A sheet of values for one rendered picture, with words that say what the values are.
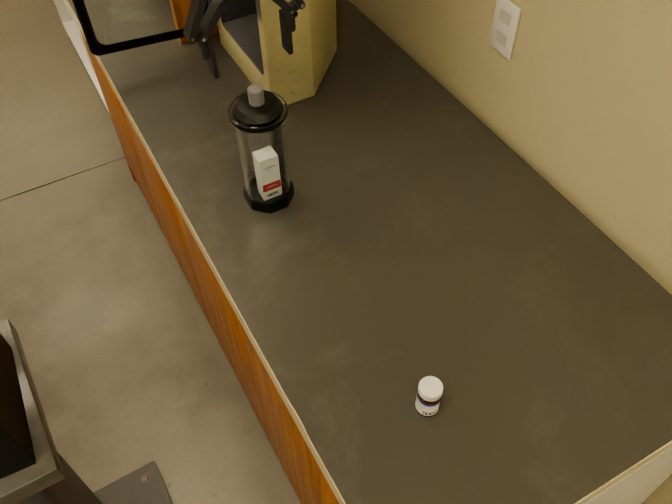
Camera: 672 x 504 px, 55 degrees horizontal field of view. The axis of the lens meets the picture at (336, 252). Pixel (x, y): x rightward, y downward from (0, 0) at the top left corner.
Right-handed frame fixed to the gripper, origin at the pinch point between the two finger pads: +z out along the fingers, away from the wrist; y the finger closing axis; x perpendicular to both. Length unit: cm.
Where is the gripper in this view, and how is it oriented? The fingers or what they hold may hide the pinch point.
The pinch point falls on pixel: (250, 56)
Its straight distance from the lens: 114.8
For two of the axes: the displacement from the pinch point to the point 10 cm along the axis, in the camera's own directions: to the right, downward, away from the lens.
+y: -8.8, 3.8, -2.9
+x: 4.8, 6.7, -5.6
